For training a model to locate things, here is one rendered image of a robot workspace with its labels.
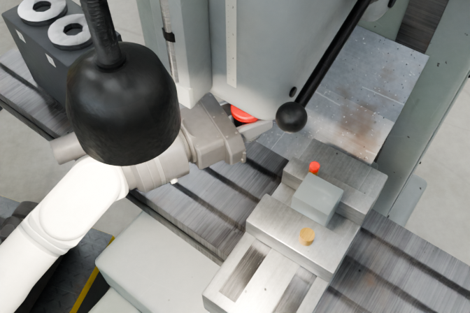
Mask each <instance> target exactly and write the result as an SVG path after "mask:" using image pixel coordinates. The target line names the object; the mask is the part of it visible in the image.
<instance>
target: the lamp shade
mask: <svg viewBox="0 0 470 313"><path fill-rule="evenodd" d="M118 43H119V46H120V50H121V53H122V57H121V59H120V61H118V62H117V63H115V64H111V65H105V64H102V63H101V62H100V61H99V60H98V57H97V52H96V51H95V48H91V49H89V50H88V51H86V52H84V53H83V54H81V55H80V56H79V57H78V58H77V59H76V60H75V61H74V62H73V63H72V65H71V67H70V69H69V72H68V74H67V78H66V115H67V117H68V119H69V122H70V124H71V126H72V128H73V131H74V133H75V135H76V137H77V139H78V142H79V143H80V146H81V147H82V149H83V150H84V151H85V153H86V154H88V155H89V156H90V157H92V158H93V159H94V160H96V161H98V162H100V163H104V164H107V165H110V166H135V165H138V164H141V163H145V162H147V161H150V160H152V159H154V158H156V157H158V156H159V155H161V154H162V153H163V152H165V151H166V150H167V149H168V148H169V147H170V146H171V145H172V144H173V142H174V141H175V139H176V138H177V136H178V134H179V131H180V126H181V115H180V106H179V101H178V92H177V88H176V84H175V82H174V80H173V78H172V77H171V75H170V74H169V72H168V71H167V70H166V68H165V67H164V65H163V63H162V62H161V61H160V59H159V57H158V56H157V55H156V54H155V53H154V52H153V51H152V50H151V49H149V48H147V47H146V46H144V45H141V44H138V43H132V42H126V41H118Z"/></svg>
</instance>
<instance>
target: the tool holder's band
mask: <svg viewBox="0 0 470 313"><path fill-rule="evenodd" d="M231 113H232V116H233V117H234V118H235V119H237V120H238V121H240V122H254V121H256V120H257V118H255V117H253V116H252V115H249V114H248V113H246V112H244V111H242V110H241V109H239V108H237V107H236V106H234V105H232V104H231Z"/></svg>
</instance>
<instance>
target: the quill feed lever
mask: <svg viewBox="0 0 470 313"><path fill-rule="evenodd" d="M376 1H378V0H357V2H356V3H355V5H354V6H353V8H352V10H351V11H350V13H349V14H348V16H347V18H346V19H345V21H344V22H343V24H342V25H341V27H340V29H339V30H338V32H337V33H336V35H335V37H334V38H333V40H332V42H331V43H330V44H329V47H328V48H327V49H326V51H325V53H324V54H323V56H322V57H321V59H320V61H319V62H318V64H317V66H316V67H315V68H314V70H313V72H312V73H311V75H310V77H309V78H308V79H307V81H306V83H305V85H304V86H303V88H302V89H301V91H300V92H299V94H298V96H297V97H296V99H295V100H294V102H293V101H290V102H287V103H284V104H282V105H281V106H280V107H279V108H278V109H277V112H276V123H277V125H278V127H279V128H280V129H281V130H282V131H284V132H286V133H297V132H299V131H300V130H302V129H303V128H304V127H305V125H306V123H307V119H308V116H307V112H306V110H305V107H306V105H307V104H308V102H309V101H310V99H311V97H312V96H313V94H314V93H315V91H316V89H317V88H318V86H319V85H320V83H321V82H322V80H323V78H324V77H325V75H326V74H327V72H328V70H329V68H330V67H331V65H332V64H333V62H334V60H335V59H336V57H337V56H338V54H339V52H340V51H341V49H342V48H343V46H344V45H345V43H346V41H347V40H348V38H349V37H350V35H351V33H352V32H353V30H354V28H355V27H356V26H357V23H358V22H359V21H360V19H361V17H362V16H363V14H364V12H365V11H366V9H367V8H368V6H369V4H372V3H373V2H376Z"/></svg>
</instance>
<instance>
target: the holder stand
mask: <svg viewBox="0 0 470 313"><path fill-rule="evenodd" d="M1 16H2V18H3V20H4V22H5V23H6V26H7V27H8V30H9V32H10V34H11V36H12V37H13V40H14V41H15V44H16V46H17V48H18V50H19V51H20V54H21V55H22V58H23V59H24V62H25V64H26V65H27V67H28V69H29V71H30V73H31V75H32V77H33V79H34V81H35V82H36V83H38V84H39V85H40V86H41V87H42V88H44V90H45V91H46V92H48V93H49V94H50V95H51V96H53V97H54V98H55V99H56V100H57V101H59V102H60V103H61V104H62V105H63V106H64V107H66V78H67V74H68V72H69V69H70V67H71V65H72V63H73V62H74V61H75V60H76V59H77V58H78V57H79V56H80V55H81V54H83V53H84V52H86V51H88V50H89V49H91V48H94V45H93V42H92V39H91V36H90V32H89V29H88V26H87V22H86V21H85V15H84V14H83V11H82V7H81V6H79V5H78V4H77V3H75V2H74V1H72V0H24V1H22V3H21V4H19V5H17V6H15V7H13V8H11V9H9V10H7V11H5V12H4V13H2V14H1Z"/></svg>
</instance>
